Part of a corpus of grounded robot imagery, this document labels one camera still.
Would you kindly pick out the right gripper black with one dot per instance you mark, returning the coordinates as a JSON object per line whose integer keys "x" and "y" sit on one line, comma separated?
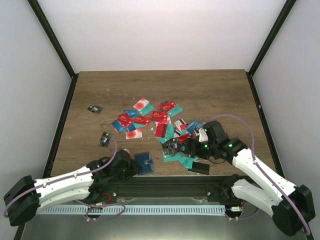
{"x": 195, "y": 151}

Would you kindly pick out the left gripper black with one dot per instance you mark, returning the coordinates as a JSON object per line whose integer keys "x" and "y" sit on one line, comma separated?
{"x": 133, "y": 171}

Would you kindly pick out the blue leather card holder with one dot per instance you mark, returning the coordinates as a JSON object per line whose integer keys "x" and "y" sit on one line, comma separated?
{"x": 145, "y": 162}

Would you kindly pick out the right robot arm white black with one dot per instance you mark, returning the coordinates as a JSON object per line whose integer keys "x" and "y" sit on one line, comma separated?
{"x": 291, "y": 207}

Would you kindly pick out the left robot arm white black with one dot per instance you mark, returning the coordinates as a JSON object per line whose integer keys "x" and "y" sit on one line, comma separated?
{"x": 29, "y": 196}

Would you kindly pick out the red gold card lower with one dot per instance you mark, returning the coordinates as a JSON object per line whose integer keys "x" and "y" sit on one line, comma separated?
{"x": 182, "y": 138}

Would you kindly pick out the black VIP card centre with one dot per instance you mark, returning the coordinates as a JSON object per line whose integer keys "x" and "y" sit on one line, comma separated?
{"x": 172, "y": 147}

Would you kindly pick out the black vip card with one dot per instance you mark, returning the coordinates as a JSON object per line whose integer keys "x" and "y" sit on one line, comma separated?
{"x": 172, "y": 147}
{"x": 105, "y": 139}

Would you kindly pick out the blue card right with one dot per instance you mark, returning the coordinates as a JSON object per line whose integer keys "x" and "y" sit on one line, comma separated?
{"x": 190, "y": 127}

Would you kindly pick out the blue card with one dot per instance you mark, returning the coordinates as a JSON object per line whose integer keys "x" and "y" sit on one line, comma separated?
{"x": 118, "y": 126}
{"x": 190, "y": 127}

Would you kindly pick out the black card bottom right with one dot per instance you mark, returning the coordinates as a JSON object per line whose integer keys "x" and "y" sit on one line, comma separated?
{"x": 200, "y": 168}

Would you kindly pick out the teal card under red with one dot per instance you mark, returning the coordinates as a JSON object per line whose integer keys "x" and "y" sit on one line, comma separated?
{"x": 169, "y": 132}

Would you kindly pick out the white card black stripe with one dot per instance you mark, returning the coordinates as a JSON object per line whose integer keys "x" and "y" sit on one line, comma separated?
{"x": 180, "y": 124}

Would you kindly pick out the teal card bottom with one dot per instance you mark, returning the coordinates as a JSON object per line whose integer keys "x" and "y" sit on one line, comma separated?
{"x": 171, "y": 158}

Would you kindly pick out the black VIP card left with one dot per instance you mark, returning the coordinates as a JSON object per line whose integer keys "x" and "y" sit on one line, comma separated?
{"x": 105, "y": 139}

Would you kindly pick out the red card back stripe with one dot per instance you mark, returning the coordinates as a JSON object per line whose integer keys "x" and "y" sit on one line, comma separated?
{"x": 161, "y": 130}

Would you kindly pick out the white card red circle lower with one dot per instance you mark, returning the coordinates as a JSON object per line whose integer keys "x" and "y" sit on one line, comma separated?
{"x": 135, "y": 134}

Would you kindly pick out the white card red circle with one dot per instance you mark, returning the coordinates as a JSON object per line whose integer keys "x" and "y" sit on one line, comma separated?
{"x": 135, "y": 134}
{"x": 142, "y": 103}

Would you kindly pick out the teal card top right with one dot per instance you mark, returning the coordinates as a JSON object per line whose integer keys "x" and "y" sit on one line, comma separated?
{"x": 175, "y": 111}

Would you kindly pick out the red card centre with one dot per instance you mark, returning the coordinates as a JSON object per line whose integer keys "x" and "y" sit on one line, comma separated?
{"x": 159, "y": 116}

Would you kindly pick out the blue card left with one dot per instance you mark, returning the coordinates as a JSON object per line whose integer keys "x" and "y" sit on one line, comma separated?
{"x": 118, "y": 126}

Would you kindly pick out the red card left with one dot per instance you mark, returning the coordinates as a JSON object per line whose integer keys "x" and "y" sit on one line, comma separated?
{"x": 125, "y": 120}

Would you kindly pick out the red card top right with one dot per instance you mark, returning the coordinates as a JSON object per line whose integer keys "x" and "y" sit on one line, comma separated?
{"x": 166, "y": 106}

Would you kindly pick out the white card red circle top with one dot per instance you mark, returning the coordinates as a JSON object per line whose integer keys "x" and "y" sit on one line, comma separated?
{"x": 142, "y": 103}

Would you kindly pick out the black card far left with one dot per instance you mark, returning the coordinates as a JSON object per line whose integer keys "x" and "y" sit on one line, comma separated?
{"x": 96, "y": 109}

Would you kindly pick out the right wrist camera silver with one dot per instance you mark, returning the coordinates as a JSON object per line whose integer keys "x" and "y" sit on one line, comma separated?
{"x": 201, "y": 135}

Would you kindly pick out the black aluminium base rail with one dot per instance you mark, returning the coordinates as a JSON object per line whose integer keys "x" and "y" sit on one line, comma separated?
{"x": 213, "y": 188}

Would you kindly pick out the light blue slotted cable duct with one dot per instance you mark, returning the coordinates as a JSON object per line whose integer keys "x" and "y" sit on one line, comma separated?
{"x": 202, "y": 210}

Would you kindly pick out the right black frame post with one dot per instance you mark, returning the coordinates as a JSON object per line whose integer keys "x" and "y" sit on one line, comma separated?
{"x": 276, "y": 27}

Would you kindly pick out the black frame post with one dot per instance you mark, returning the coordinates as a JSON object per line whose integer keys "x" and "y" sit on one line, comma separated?
{"x": 276, "y": 27}
{"x": 40, "y": 15}

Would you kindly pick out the left black frame post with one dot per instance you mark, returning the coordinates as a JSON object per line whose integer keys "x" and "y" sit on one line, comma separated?
{"x": 40, "y": 15}

